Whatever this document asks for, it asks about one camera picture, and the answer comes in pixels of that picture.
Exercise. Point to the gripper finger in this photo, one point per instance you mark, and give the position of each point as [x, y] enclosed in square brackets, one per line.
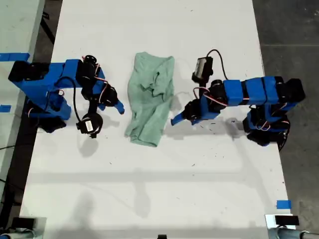
[120, 108]
[102, 107]
[195, 122]
[178, 119]

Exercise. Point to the pale green t-shirt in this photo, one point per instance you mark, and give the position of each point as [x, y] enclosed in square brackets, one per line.
[147, 112]

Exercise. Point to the short blue tape strip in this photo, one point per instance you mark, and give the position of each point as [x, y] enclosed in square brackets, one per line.
[5, 108]

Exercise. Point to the long blue tape strip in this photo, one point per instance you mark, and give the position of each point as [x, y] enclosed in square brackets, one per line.
[15, 57]

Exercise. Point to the pale grey side table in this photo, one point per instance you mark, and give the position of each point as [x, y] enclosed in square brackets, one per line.
[12, 30]

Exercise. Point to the small black box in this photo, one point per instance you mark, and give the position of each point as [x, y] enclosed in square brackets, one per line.
[23, 222]
[286, 220]
[162, 237]

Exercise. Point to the blue tape patch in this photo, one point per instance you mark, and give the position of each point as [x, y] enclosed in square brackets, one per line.
[284, 204]

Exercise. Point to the grey metal pipe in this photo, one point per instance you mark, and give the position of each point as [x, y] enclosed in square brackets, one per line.
[15, 235]
[289, 234]

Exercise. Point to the black camera stalk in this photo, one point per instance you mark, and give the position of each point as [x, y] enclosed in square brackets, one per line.
[204, 85]
[92, 107]

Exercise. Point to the round black camera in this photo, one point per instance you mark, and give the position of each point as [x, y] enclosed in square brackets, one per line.
[89, 125]

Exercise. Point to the boxy black camera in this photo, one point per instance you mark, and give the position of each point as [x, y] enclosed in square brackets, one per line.
[202, 68]

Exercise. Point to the white metal bracket plate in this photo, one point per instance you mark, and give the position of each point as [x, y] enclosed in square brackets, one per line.
[270, 224]

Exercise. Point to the grey metal bracket plate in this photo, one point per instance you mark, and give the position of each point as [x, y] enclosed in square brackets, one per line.
[41, 229]

